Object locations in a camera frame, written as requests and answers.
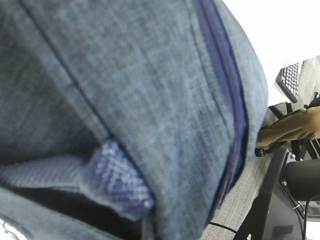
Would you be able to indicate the dark blue fabric bag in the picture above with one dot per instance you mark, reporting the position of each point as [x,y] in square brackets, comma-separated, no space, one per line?
[122,119]

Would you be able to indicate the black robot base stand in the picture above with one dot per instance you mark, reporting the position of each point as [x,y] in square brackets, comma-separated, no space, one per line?
[277,212]

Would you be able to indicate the black keyboard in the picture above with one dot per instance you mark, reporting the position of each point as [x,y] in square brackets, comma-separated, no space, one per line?
[288,81]

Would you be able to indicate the brown trouser leg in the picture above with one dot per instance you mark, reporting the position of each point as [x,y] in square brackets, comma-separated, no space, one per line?
[300,124]

